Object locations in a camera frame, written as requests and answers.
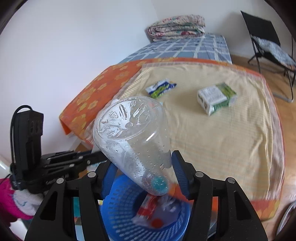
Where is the red tissue box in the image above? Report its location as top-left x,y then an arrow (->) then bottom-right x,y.
136,194 -> 160,220

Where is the clear plastic bottle teal cap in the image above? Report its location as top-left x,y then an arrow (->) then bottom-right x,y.
93,96 -> 174,196

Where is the green white carton box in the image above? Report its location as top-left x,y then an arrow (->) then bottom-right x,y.
197,82 -> 237,116

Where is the blue white snack wrapper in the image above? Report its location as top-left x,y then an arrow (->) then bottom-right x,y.
145,79 -> 177,99

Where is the blue plastic trash basket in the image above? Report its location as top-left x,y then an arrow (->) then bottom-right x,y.
100,175 -> 191,240

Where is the orange floral bedsheet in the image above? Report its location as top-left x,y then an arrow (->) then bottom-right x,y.
59,57 -> 285,220

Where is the striped yellow towel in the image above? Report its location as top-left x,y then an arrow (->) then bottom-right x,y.
111,61 -> 285,200

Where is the blue checkered mattress cover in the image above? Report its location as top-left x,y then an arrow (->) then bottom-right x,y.
121,34 -> 232,64

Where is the patterned chair cushion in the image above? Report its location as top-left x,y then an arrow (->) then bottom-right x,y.
251,35 -> 295,71

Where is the black folding chair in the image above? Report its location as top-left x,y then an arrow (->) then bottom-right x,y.
241,11 -> 295,103

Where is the folded floral quilt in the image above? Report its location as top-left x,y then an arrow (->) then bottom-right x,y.
147,15 -> 205,42

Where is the white ring light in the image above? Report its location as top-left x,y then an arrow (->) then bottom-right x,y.
276,201 -> 296,236

